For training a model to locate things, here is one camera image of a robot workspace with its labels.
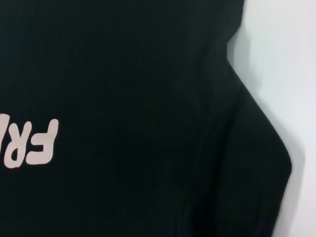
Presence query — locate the black shirt with FREE print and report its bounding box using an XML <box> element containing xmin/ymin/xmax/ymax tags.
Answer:
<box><xmin>0</xmin><ymin>0</ymin><xmax>294</xmax><ymax>237</ymax></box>

